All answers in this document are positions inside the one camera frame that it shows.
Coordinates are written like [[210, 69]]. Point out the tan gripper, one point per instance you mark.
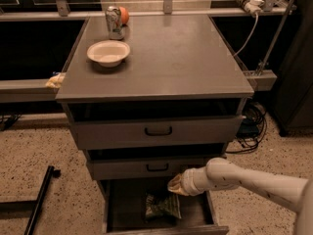
[[188, 182]]

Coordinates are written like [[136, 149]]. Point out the green jalapeno chip bag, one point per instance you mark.
[[160, 206]]

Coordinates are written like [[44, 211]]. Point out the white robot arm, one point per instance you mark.
[[292, 193]]

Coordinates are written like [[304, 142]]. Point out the bottom grey drawer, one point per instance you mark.
[[125, 210]]

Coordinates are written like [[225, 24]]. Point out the top grey drawer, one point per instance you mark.
[[119, 134]]

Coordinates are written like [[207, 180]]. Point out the grey drawer cabinet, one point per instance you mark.
[[178, 67]]

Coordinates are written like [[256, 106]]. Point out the black metal bar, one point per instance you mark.
[[50, 173]]

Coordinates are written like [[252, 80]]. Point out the dark cabinet at right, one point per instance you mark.
[[292, 96]]

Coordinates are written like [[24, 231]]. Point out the white paper bowl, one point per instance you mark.
[[108, 53]]

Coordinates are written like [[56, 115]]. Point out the yellow crumpled cloth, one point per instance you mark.
[[56, 81]]

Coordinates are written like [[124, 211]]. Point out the silver drink can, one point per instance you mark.
[[114, 23]]

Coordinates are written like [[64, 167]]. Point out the orange fruit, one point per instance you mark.
[[124, 15]]

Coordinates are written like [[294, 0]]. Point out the white power strip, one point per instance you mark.
[[252, 7]]

